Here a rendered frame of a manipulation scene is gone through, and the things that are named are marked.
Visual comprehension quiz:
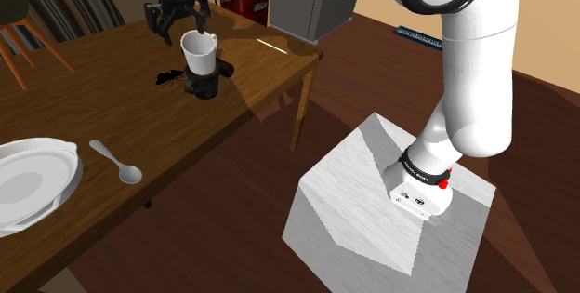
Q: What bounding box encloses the white cup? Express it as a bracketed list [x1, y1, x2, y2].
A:
[179, 30, 218, 77]

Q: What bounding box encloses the black ant figure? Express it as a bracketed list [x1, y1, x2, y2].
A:
[154, 68, 186, 88]

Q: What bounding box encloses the black mug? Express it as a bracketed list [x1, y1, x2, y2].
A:
[183, 57, 235, 100]

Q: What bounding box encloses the thin pale stick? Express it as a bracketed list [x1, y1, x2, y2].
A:
[256, 37, 289, 56]

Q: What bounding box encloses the grey refrigerator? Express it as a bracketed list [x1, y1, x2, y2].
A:
[268, 0, 369, 45]

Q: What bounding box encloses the brown wooden table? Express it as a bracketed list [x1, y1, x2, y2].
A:
[0, 4, 324, 293]

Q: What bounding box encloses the white spoon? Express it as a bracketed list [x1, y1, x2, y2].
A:
[88, 139, 143, 185]

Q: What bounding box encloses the white plate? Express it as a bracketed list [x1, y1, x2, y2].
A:
[0, 137, 84, 239]

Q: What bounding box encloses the blue keyboard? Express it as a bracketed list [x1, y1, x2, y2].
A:
[392, 25, 444, 51]

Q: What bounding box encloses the grey robot stand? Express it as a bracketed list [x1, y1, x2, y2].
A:
[282, 112, 497, 293]

